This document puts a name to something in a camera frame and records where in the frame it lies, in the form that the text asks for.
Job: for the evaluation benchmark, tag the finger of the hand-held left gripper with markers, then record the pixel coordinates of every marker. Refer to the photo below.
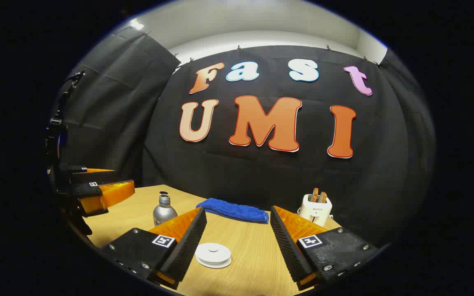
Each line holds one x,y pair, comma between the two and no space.
93,176
111,193

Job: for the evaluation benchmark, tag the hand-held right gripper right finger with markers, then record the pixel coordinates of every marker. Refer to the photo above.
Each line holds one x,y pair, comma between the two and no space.
288,242

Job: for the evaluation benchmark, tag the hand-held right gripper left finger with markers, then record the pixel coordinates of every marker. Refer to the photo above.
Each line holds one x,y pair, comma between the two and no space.
185,240

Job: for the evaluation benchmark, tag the white teacup lid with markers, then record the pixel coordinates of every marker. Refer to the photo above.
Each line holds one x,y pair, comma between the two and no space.
213,251

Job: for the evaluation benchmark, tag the silver water bottle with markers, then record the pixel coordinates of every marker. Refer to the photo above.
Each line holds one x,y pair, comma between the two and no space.
165,213

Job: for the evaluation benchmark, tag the white toaster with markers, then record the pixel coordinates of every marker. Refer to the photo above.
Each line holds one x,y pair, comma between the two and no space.
315,211

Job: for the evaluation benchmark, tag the toasted bread slice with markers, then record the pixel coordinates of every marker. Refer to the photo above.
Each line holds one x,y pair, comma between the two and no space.
323,197
314,195

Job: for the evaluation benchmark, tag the blue towel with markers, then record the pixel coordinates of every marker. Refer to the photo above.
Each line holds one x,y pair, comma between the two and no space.
233,210

